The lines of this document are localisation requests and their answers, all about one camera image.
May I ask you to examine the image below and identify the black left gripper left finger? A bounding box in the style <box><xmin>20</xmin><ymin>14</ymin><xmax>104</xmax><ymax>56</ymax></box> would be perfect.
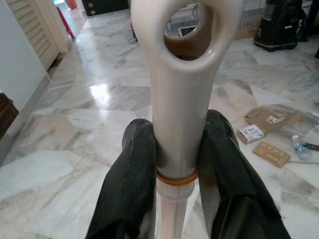
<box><xmin>86</xmin><ymin>119</ymin><xmax>158</xmax><ymax>239</ymax></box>

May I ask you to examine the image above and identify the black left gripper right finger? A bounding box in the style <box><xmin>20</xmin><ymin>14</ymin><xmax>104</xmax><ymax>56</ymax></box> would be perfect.
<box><xmin>198</xmin><ymin>109</ymin><xmax>291</xmax><ymax>239</ymax></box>

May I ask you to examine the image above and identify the beige broom with loop handle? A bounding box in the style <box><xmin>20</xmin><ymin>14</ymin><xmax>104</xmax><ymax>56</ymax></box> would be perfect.
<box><xmin>130</xmin><ymin>0</ymin><xmax>236</xmax><ymax>239</ymax></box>

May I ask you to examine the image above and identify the small white printed box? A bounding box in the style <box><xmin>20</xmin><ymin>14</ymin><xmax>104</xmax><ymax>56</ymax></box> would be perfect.
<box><xmin>236</xmin><ymin>124</ymin><xmax>269</xmax><ymax>145</ymax></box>

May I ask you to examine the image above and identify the tan printed card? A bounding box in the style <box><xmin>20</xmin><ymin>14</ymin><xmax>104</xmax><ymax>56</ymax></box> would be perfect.
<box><xmin>252</xmin><ymin>141</ymin><xmax>292</xmax><ymax>168</ymax></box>

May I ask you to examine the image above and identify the flat brown cardboard piece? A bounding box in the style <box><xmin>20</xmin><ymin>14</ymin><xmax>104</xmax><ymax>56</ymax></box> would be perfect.
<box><xmin>244</xmin><ymin>105</ymin><xmax>304</xmax><ymax>133</ymax></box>

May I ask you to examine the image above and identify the small clear plastic bottle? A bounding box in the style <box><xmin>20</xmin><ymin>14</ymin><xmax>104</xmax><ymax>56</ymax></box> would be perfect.
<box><xmin>291</xmin><ymin>134</ymin><xmax>313</xmax><ymax>161</ymax></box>

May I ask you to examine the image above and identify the thin dark brown stick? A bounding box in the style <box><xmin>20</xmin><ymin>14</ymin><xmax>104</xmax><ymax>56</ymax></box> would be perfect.
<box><xmin>305</xmin><ymin>141</ymin><xmax>319</xmax><ymax>152</ymax></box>

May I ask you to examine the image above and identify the clear plastic wrap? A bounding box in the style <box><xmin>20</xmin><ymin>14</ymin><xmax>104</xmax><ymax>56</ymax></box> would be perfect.
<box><xmin>302</xmin><ymin>123</ymin><xmax>319</xmax><ymax>144</ymax></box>

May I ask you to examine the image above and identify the dark wooden furniture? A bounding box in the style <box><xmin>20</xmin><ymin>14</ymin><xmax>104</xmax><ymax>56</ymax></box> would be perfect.
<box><xmin>0</xmin><ymin>92</ymin><xmax>20</xmax><ymax>140</ymax></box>

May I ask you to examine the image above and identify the long brown cardboard box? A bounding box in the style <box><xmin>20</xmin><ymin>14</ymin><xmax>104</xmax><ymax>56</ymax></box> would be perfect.
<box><xmin>233</xmin><ymin>26</ymin><xmax>260</xmax><ymax>41</ymax></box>

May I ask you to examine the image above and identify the white-framed tablet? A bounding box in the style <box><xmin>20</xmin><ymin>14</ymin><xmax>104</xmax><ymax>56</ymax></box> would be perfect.
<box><xmin>177</xmin><ymin>25</ymin><xmax>198</xmax><ymax>38</ymax></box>

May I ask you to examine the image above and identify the black vacuum cleaner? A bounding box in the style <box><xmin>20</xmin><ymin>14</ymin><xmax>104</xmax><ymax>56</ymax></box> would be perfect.
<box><xmin>253</xmin><ymin>0</ymin><xmax>308</xmax><ymax>53</ymax></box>

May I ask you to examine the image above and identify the red plastic stool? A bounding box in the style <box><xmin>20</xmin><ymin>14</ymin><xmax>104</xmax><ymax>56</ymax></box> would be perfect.
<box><xmin>55</xmin><ymin>5</ymin><xmax>76</xmax><ymax>38</ymax></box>

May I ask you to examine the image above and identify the black low cabinet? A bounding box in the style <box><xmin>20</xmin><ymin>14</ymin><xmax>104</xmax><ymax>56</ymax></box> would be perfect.
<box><xmin>80</xmin><ymin>0</ymin><xmax>131</xmax><ymax>17</ymax></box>

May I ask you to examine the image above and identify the cream louvered door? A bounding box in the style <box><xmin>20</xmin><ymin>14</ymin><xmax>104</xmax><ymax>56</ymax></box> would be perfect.
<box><xmin>9</xmin><ymin>0</ymin><xmax>63</xmax><ymax>71</ymax></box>

